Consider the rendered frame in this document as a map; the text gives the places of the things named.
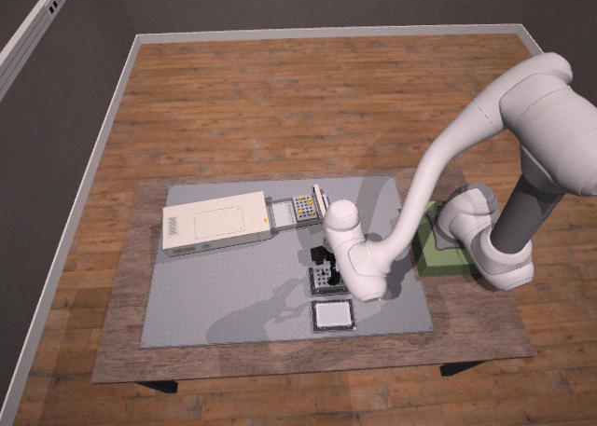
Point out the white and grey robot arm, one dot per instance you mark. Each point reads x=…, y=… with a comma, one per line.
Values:
x=557, y=130

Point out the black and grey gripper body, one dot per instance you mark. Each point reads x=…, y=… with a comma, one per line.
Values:
x=330, y=255

